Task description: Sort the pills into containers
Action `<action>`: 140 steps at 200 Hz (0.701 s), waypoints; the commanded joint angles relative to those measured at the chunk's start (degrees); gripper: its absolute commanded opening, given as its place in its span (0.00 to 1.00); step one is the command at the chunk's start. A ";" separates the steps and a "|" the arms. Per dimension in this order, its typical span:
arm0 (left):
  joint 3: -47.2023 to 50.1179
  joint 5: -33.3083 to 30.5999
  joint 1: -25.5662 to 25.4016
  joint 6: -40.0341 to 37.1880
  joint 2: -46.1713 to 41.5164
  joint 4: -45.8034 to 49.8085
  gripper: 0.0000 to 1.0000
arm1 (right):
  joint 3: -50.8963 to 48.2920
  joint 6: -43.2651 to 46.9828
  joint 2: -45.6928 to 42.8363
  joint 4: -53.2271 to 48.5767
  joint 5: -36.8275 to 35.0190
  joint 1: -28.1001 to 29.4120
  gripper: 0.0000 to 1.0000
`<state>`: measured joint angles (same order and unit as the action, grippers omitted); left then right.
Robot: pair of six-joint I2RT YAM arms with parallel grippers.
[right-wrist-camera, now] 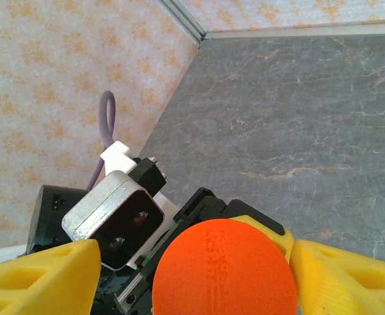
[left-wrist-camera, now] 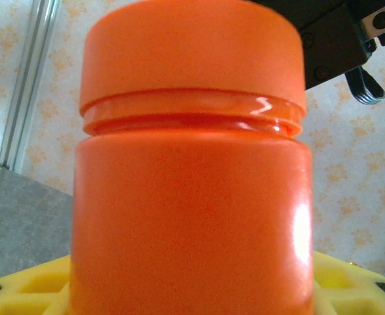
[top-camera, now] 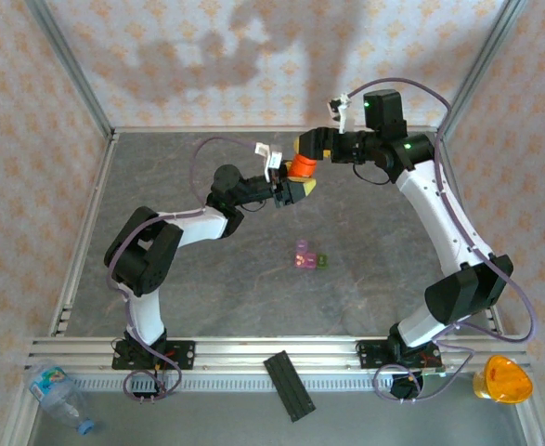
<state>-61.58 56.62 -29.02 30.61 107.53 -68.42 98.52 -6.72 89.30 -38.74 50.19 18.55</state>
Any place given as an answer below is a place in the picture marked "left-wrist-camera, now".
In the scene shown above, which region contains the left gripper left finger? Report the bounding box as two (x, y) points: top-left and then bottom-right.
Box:
(0, 254), (77, 315)

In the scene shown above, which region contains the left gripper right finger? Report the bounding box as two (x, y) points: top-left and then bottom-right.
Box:
(312, 251), (385, 315)

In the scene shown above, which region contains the orange pill bottle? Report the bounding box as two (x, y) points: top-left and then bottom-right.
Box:
(70, 0), (316, 315)

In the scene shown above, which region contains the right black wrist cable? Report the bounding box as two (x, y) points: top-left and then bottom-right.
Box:
(344, 64), (385, 105)

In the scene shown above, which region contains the aluminium frame post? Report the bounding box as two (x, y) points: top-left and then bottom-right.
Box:
(0, 0), (62, 171)

